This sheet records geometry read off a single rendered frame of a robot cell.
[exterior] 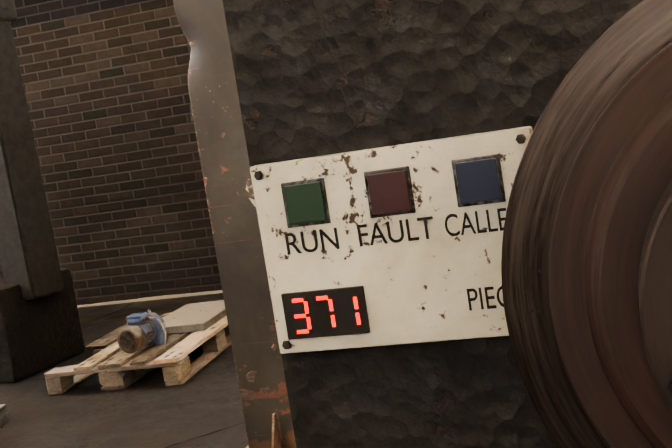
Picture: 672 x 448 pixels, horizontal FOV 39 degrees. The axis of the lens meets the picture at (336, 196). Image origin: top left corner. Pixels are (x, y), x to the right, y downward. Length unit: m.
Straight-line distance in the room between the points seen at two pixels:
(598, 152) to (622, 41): 0.08
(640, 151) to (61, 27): 7.47
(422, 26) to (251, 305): 2.78
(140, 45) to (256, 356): 4.41
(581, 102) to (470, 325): 0.26
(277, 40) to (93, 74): 6.98
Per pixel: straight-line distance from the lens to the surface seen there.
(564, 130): 0.70
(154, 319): 5.42
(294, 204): 0.88
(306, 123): 0.89
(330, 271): 0.88
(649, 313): 0.63
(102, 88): 7.83
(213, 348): 5.56
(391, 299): 0.87
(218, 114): 3.52
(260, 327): 3.59
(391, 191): 0.85
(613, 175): 0.68
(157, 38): 7.60
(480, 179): 0.83
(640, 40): 0.69
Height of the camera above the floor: 1.28
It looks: 5 degrees down
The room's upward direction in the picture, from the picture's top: 9 degrees counter-clockwise
